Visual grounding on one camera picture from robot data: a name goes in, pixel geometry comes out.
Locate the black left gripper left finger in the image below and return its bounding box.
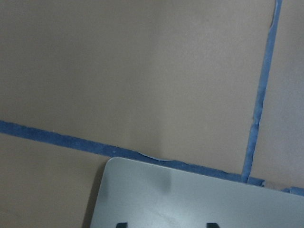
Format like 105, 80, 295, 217
116, 222, 128, 228

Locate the silver grey laptop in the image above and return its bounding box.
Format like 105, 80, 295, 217
90, 157, 304, 228

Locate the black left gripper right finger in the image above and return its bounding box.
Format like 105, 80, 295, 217
206, 223, 220, 228

